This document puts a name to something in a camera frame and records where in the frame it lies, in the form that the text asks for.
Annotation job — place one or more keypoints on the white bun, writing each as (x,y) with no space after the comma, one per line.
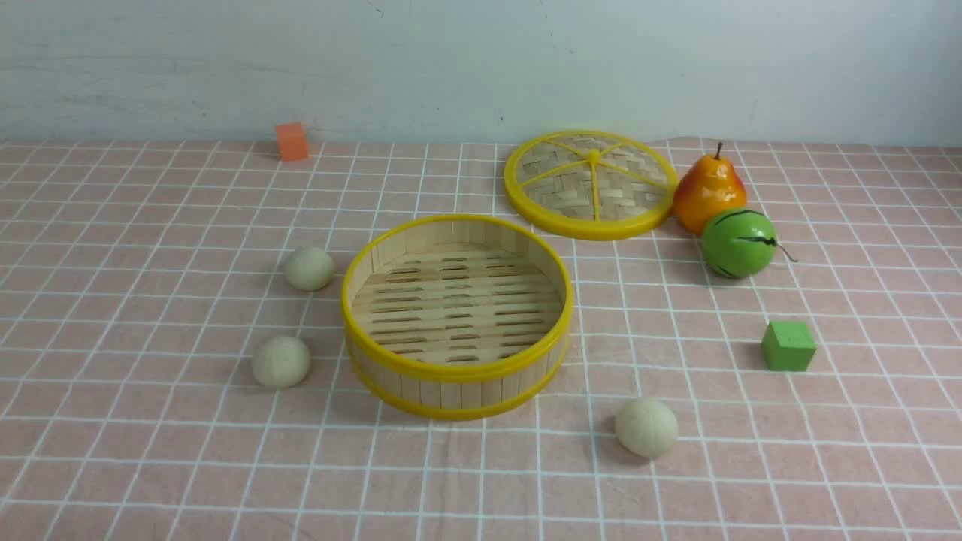
(646,427)
(309,268)
(281,362)

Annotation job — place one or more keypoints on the yellow bamboo steamer tray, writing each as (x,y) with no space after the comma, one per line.
(457,317)

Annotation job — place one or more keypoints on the yellow bamboo steamer lid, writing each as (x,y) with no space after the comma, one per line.
(590,185)

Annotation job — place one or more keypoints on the orange cube block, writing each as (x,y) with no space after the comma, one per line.
(292,142)

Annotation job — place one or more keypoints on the orange yellow toy pear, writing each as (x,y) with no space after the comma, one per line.
(710,187)

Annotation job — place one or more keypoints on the green toy watermelon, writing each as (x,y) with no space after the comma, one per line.
(739,242)

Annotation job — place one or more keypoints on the green cube block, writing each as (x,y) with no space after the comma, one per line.
(788,346)

